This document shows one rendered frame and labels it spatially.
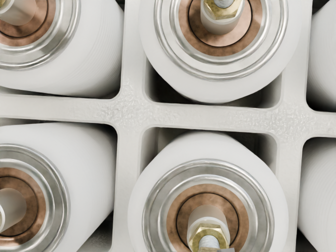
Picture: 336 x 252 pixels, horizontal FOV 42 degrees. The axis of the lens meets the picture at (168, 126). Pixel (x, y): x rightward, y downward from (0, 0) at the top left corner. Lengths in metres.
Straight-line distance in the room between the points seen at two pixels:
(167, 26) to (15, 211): 0.13
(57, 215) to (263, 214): 0.12
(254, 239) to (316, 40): 0.15
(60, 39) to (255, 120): 0.15
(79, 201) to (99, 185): 0.03
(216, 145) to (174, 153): 0.02
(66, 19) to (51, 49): 0.02
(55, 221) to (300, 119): 0.18
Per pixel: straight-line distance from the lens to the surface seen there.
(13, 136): 0.28
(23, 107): 0.35
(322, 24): 0.32
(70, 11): 0.27
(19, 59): 0.27
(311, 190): 0.32
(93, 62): 0.29
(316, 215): 0.30
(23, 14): 0.27
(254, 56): 0.25
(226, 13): 0.22
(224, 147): 0.26
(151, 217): 0.26
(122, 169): 0.33
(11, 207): 0.26
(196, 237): 0.22
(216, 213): 0.24
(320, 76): 0.34
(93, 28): 0.27
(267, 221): 0.26
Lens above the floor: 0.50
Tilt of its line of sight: 86 degrees down
